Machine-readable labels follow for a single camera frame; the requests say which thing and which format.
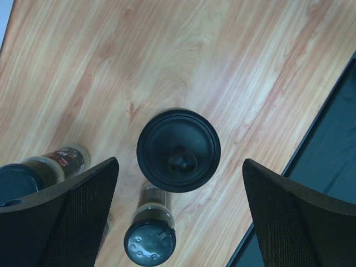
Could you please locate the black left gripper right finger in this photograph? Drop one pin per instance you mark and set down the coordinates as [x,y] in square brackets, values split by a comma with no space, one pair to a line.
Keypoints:
[296,225]

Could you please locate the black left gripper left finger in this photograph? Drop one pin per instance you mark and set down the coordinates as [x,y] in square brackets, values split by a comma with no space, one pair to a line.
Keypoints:
[61,225]

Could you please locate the small spice bottle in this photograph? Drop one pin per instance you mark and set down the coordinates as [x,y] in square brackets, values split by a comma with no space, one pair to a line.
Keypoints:
[40,172]
[151,238]

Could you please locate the black-knob lid glass jar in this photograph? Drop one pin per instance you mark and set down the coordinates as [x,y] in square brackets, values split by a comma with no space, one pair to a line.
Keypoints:
[178,150]

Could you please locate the black base cloth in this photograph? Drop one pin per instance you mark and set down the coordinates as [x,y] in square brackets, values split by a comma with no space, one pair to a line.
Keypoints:
[324,161]

